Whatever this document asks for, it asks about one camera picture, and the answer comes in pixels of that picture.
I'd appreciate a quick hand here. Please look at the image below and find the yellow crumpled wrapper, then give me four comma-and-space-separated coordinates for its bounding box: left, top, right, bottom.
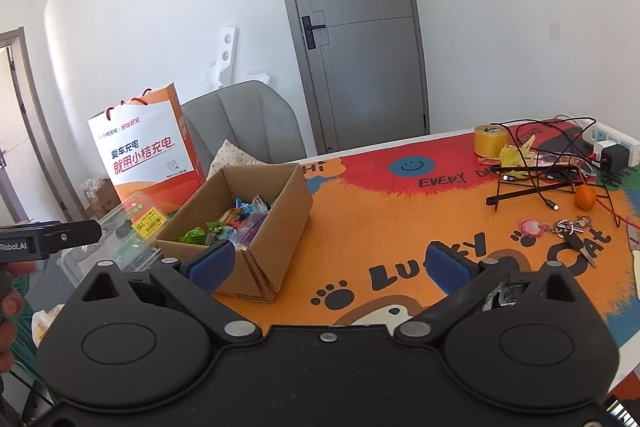
499, 134, 543, 180

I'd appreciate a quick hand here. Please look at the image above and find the grey door frame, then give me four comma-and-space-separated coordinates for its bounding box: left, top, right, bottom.
0, 27, 86, 223

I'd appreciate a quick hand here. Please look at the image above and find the clear plastic clamshell container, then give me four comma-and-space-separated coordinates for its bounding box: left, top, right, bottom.
57, 191, 168, 290

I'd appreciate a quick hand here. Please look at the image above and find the black wire stand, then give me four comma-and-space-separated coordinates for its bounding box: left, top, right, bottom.
492, 116, 598, 212
486, 163, 581, 212

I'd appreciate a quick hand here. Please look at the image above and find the white power strip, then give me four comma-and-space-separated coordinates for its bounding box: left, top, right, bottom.
582, 122, 640, 168

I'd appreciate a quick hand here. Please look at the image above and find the small brown carton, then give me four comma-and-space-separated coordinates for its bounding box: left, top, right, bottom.
82, 177, 121, 220

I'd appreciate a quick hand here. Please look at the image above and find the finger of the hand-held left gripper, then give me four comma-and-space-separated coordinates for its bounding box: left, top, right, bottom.
42, 219, 103, 253

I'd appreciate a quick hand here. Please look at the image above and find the yellow tape roll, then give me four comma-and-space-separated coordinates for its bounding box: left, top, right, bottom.
473, 124, 511, 158

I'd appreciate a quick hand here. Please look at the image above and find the white foam piece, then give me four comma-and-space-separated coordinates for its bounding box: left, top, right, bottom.
202, 24, 271, 88

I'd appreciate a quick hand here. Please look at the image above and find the black charger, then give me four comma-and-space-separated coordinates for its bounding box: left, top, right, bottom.
600, 144, 630, 170

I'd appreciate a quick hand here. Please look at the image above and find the bunch of keys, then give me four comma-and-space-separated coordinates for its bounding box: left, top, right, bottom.
552, 216, 598, 268

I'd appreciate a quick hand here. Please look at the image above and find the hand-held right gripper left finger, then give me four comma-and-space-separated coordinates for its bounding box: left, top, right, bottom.
75, 239, 263, 348

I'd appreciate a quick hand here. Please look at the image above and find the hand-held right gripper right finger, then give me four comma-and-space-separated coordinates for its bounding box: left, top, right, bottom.
397, 241, 586, 348

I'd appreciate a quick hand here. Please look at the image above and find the black flat device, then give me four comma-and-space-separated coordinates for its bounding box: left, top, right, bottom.
537, 127, 593, 158

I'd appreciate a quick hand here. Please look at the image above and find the black door handle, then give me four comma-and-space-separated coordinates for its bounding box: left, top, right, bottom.
301, 16, 327, 50

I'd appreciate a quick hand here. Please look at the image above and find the grey chair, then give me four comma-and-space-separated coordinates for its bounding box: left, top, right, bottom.
181, 80, 308, 180

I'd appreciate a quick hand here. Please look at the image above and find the person's left hand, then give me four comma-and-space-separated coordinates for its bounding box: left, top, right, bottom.
0, 272, 26, 375

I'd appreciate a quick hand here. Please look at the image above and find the orange tangerine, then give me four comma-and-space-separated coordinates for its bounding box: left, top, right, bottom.
574, 186, 597, 210

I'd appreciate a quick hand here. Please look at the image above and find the brown cardboard box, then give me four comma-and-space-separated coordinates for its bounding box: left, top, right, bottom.
156, 163, 315, 304

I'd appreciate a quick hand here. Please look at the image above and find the polka dot cushion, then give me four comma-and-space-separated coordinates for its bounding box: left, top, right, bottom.
206, 139, 266, 182

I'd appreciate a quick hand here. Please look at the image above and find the white and orange paper bag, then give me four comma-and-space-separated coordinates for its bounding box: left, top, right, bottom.
87, 82, 207, 212

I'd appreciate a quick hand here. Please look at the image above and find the translucent plastic bag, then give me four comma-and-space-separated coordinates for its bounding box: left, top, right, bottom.
31, 304, 63, 348

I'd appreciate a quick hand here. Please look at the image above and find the grey door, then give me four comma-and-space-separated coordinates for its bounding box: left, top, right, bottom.
266, 0, 431, 154

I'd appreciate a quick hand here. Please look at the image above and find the purple stick snack packet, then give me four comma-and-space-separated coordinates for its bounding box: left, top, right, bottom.
234, 216, 267, 250

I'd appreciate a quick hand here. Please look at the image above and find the colourful cartoon table mat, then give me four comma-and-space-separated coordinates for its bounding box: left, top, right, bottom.
150, 117, 640, 353

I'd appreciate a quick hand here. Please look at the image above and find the red cable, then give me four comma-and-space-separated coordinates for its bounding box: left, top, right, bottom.
592, 177, 640, 230

